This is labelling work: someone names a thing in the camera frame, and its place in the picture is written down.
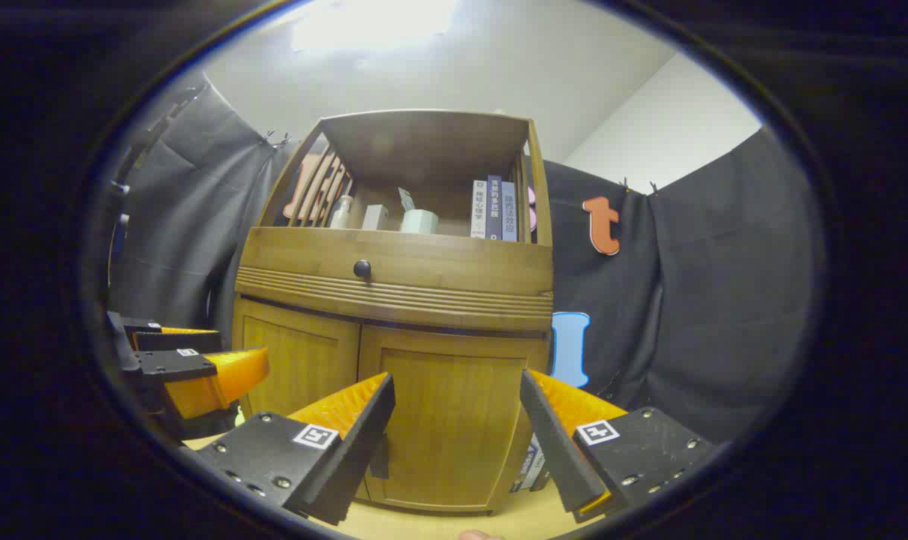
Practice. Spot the wooden cabinet door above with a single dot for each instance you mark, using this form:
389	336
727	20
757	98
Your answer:
304	360
454	412

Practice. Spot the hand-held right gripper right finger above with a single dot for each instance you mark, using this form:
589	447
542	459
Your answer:
559	450

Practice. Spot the light blue book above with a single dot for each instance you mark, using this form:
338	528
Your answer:
509	214

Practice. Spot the wooden double-door shoe cabinet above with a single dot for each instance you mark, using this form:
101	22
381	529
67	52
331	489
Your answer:
424	142

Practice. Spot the white book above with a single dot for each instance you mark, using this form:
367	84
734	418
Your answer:
479	210

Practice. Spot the wooden ribbed drawer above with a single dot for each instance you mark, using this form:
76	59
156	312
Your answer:
461	270

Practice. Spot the small white box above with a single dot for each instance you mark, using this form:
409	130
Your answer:
374	217

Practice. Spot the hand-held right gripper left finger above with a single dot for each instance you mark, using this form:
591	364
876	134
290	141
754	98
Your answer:
353	450

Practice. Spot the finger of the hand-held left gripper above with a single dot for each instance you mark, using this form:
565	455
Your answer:
176	341
176	365

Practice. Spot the pale tool in mug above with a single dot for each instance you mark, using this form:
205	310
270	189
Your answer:
407	199

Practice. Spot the yellow-green object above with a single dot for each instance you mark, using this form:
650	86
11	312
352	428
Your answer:
239	413

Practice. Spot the black round drawer knob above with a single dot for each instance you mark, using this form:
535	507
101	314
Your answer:
362	268

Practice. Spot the pale green mug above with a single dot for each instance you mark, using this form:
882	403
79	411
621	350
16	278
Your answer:
419	222

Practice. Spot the black backdrop cloth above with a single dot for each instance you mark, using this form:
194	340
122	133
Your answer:
724	300

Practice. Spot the white pump bottle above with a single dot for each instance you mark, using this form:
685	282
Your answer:
341	216

